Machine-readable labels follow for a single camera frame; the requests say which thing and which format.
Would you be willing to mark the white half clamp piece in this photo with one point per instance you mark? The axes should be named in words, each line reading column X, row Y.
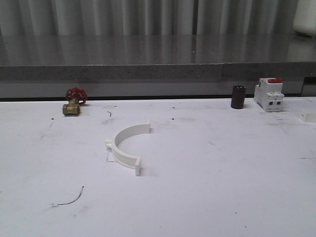
column 307, row 116
column 123, row 158

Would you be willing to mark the grey stone counter slab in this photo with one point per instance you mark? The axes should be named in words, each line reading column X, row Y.
column 154, row 66

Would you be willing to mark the dark brown cylindrical coupling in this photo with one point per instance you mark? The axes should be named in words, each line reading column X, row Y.
column 238, row 97

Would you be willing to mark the brass valve red handwheel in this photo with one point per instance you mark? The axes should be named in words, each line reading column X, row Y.
column 75, row 97

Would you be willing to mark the white container on counter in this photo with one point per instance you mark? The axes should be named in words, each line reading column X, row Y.
column 305, row 18

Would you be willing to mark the white circuit breaker red switch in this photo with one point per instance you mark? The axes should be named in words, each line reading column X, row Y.
column 268, row 94

